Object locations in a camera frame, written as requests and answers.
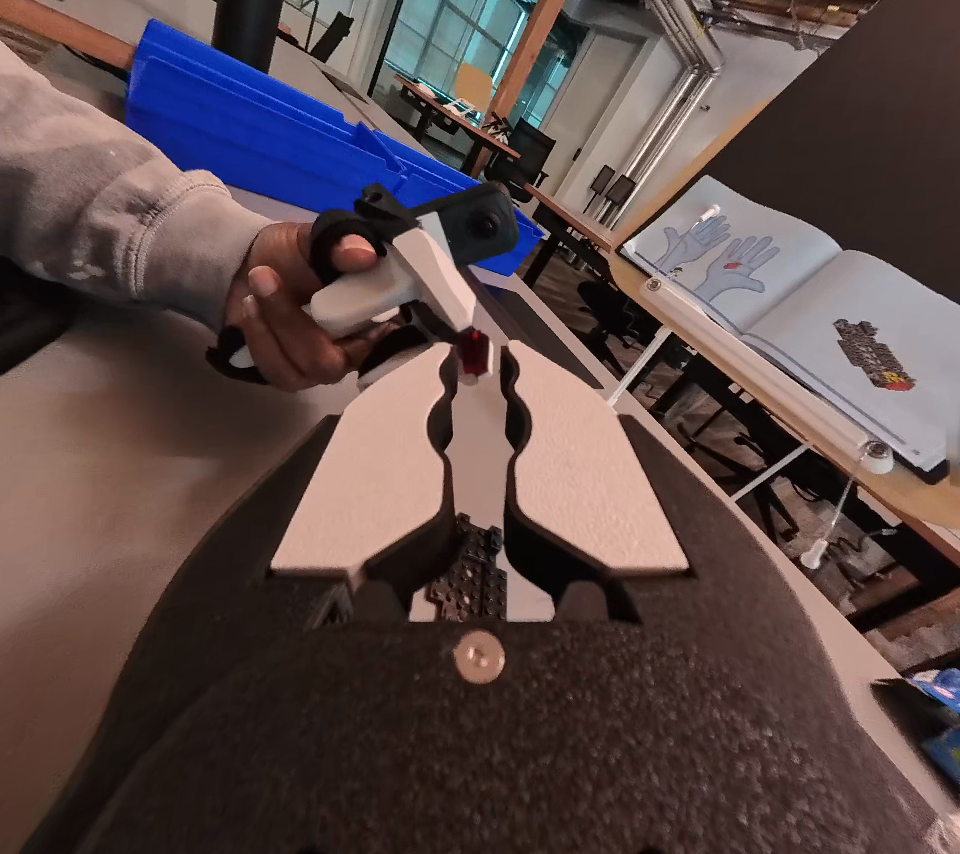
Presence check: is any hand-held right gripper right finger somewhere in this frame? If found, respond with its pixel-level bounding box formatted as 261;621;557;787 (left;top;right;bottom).
504;341;693;585

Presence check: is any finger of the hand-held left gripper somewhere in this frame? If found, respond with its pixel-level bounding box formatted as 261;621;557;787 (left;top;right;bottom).
356;326;447;392
390;224;483;339

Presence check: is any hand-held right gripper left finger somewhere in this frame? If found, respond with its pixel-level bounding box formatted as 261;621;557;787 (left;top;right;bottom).
269;344;457;588

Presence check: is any small red lego piece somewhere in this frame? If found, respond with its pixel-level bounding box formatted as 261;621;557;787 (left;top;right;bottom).
459;328;493;380

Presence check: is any black lego chassis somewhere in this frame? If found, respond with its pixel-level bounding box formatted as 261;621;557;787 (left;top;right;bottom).
423;514;513;627

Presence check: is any lego instruction booklet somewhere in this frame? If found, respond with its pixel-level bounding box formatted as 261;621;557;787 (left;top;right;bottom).
618;175;960;476

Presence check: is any blue lego box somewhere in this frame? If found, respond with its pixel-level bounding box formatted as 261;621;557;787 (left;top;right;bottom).
906;665;960;789

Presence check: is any black office chair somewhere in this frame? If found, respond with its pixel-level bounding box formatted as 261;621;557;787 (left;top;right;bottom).
486;119;559;206

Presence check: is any brown topped desk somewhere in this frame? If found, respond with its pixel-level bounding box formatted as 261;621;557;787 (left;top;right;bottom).
390;74;522;183

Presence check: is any black round cushion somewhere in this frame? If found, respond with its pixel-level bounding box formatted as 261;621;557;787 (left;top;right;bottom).
0;254;84;378

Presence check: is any white book stand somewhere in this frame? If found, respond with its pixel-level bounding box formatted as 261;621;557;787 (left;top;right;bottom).
605;0;960;573

